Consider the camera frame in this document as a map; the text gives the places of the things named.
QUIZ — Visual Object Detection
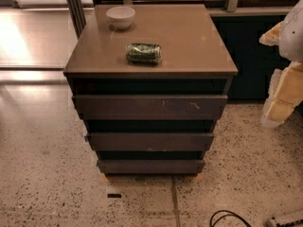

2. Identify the dark drawer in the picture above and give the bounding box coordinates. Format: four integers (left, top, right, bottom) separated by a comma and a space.
73, 95, 227, 120
87, 132, 214, 151
98, 160, 205, 174

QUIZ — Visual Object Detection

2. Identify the green soda can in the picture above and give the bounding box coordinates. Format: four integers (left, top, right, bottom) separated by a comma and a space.
126, 44, 162, 64

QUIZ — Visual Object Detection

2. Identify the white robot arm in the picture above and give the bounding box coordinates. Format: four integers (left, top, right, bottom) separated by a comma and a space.
259, 0, 303, 128

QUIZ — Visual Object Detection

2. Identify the dark low cabinet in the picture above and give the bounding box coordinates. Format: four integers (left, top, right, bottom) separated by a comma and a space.
212, 15, 290, 100

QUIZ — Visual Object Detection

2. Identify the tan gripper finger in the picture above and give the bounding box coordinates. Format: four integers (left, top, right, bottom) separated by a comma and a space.
258, 22, 282, 46

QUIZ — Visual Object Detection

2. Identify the dark bottom drawer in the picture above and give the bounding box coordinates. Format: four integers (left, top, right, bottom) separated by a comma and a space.
98, 160, 205, 174

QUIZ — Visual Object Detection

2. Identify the brown drawer cabinet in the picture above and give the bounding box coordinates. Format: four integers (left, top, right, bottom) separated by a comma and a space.
63, 5, 238, 160

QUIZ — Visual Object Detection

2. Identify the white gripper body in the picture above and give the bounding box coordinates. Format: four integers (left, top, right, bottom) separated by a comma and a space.
260, 61, 303, 128

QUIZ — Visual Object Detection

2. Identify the white power strip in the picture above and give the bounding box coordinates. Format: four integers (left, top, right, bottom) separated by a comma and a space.
264, 210, 303, 227

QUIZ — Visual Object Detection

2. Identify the dark top drawer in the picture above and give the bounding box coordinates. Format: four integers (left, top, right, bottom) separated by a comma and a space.
73, 95, 227, 120

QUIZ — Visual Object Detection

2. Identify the dark middle drawer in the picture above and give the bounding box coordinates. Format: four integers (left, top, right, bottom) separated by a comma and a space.
87, 132, 214, 151

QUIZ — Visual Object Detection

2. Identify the black cable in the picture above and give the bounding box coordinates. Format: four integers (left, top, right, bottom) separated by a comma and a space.
209, 209, 253, 227

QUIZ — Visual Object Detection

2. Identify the white bowl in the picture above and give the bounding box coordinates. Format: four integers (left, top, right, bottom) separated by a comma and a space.
106, 6, 135, 30

